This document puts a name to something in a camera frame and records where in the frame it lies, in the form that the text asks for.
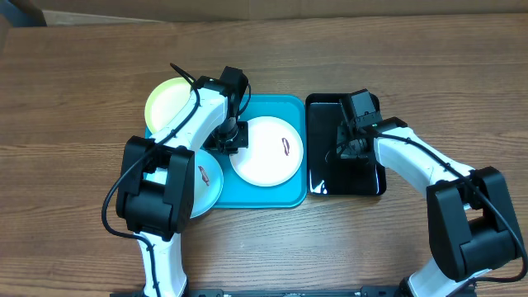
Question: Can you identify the black water tray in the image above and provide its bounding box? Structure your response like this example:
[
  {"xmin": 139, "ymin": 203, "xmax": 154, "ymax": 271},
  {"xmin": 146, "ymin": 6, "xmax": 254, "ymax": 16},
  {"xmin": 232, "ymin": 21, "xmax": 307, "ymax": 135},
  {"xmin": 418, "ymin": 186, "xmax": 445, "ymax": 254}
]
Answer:
[{"xmin": 305, "ymin": 89, "xmax": 387, "ymax": 196}]

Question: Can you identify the cardboard panel at back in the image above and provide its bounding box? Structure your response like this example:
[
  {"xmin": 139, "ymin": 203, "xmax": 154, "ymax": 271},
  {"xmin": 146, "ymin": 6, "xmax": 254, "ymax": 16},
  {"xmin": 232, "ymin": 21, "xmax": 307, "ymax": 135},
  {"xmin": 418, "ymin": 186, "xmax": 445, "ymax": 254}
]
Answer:
[{"xmin": 31, "ymin": 0, "xmax": 527, "ymax": 22}]

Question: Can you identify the white plate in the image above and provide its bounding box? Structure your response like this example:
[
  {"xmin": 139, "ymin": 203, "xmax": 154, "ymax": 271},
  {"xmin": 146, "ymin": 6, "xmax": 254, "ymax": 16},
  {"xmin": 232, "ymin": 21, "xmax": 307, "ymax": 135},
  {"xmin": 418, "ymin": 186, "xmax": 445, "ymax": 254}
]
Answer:
[{"xmin": 229, "ymin": 116, "xmax": 304, "ymax": 187}]

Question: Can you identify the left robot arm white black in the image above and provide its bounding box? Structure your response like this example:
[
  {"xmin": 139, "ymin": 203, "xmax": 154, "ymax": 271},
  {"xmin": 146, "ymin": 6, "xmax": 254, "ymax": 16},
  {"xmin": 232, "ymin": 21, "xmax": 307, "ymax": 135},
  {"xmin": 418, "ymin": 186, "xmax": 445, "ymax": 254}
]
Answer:
[{"xmin": 101, "ymin": 66, "xmax": 251, "ymax": 296}]

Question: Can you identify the yellow plate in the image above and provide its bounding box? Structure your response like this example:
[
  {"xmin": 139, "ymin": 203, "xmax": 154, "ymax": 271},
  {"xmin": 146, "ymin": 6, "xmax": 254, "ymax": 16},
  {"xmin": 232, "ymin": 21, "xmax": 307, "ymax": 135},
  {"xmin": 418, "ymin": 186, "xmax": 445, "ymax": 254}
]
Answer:
[{"xmin": 144, "ymin": 78, "xmax": 191, "ymax": 134}]

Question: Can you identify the teal plastic tray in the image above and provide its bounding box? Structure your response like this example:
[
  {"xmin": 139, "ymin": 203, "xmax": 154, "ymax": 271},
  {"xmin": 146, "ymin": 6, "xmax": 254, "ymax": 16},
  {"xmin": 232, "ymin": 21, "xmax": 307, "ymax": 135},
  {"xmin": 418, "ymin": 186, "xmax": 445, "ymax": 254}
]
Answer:
[{"xmin": 144, "ymin": 94, "xmax": 309, "ymax": 210}]

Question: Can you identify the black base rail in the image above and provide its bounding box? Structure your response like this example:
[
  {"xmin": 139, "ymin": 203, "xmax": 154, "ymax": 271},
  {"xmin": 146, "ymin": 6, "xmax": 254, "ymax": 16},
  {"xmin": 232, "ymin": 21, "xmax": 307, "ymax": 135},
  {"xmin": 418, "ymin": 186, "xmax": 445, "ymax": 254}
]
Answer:
[{"xmin": 111, "ymin": 285, "xmax": 413, "ymax": 297}]

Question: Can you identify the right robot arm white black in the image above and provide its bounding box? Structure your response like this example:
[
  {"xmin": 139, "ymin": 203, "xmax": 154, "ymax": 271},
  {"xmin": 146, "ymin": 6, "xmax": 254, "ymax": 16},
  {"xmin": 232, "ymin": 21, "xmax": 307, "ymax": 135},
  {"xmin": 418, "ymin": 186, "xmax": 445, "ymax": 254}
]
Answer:
[{"xmin": 335, "ymin": 90, "xmax": 527, "ymax": 296}]

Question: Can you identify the light blue plate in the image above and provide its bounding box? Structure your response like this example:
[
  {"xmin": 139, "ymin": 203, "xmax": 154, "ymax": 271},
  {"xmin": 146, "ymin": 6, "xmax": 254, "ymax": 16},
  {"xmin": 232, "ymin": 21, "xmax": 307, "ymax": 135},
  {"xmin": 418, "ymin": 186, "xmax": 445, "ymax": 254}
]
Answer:
[{"xmin": 136, "ymin": 148, "xmax": 224, "ymax": 229}]

